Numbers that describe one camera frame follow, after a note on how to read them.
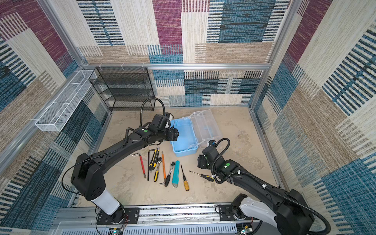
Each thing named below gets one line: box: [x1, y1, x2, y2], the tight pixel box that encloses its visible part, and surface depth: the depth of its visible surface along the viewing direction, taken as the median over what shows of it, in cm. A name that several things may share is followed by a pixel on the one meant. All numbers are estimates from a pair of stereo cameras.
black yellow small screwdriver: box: [188, 170, 217, 182], surface depth 86 cm
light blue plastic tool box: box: [170, 109, 222, 158], surface depth 96 cm
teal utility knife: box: [172, 160, 180, 188], surface depth 89 cm
